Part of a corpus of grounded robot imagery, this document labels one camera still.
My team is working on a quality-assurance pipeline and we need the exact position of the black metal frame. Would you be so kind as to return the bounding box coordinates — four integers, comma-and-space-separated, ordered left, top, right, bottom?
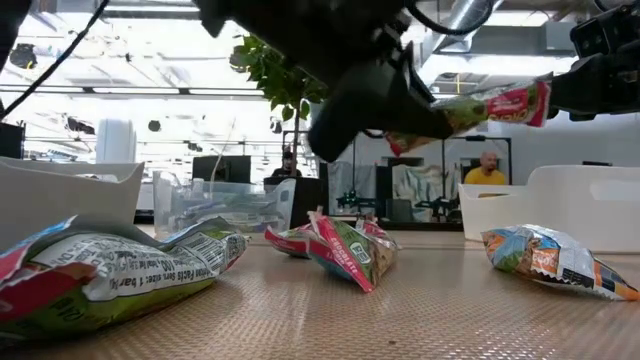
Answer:
441, 134, 513, 197

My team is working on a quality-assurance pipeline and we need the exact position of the red green chocolate chip bar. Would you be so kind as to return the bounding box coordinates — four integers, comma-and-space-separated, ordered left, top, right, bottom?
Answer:
305, 209, 401, 294

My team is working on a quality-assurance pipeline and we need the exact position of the red white granola bar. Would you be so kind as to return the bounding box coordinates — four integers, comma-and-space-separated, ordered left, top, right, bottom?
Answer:
355, 215, 400, 251

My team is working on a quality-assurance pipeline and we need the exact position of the white plastic bin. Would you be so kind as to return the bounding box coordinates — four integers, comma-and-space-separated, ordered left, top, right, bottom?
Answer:
0, 156, 145, 249
457, 164, 640, 255

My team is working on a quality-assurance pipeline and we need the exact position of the silver ventilation duct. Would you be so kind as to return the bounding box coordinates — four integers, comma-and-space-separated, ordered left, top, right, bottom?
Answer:
433, 0, 505, 52

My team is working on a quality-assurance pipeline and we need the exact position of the person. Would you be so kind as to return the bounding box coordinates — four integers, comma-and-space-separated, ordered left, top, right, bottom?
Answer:
462, 151, 509, 186
272, 149, 304, 179

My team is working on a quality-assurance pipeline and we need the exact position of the clear plastic bin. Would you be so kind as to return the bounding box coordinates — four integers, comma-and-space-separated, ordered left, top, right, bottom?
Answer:
152, 169, 297, 240

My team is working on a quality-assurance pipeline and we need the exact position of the silver blue orange granola bar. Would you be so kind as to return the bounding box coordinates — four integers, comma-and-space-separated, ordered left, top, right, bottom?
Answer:
481, 223, 640, 303

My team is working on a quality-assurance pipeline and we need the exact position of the white hanging cloth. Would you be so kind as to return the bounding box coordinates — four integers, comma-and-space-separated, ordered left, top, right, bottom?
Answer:
392, 164, 459, 221

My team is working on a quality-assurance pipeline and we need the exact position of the black monitor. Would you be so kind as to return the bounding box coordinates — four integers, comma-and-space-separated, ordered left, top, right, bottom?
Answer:
0, 122, 26, 160
192, 155, 252, 184

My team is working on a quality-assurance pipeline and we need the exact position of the white round pillar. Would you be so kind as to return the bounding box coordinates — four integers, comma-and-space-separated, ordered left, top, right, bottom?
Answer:
96, 117, 137, 165

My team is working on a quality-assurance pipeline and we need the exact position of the green leafy potted tree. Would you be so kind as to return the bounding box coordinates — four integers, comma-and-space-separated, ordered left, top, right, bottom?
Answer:
229, 33, 331, 177

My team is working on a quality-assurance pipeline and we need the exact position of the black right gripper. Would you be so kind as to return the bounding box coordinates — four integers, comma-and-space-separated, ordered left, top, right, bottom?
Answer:
548, 45, 640, 122

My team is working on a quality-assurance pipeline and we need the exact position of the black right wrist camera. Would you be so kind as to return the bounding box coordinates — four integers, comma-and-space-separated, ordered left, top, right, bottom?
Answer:
569, 0, 640, 56

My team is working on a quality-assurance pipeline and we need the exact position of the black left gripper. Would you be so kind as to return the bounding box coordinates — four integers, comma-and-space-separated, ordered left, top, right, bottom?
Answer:
234, 0, 455, 163

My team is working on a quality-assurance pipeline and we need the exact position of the large red green granola bar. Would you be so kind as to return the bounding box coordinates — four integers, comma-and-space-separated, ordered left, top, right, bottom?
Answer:
0, 214, 250, 342

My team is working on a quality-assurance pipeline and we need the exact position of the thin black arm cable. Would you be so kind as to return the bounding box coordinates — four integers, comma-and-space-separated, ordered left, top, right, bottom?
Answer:
0, 0, 112, 120

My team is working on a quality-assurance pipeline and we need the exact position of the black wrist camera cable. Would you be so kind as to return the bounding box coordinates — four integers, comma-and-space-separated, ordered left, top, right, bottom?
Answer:
405, 0, 497, 37

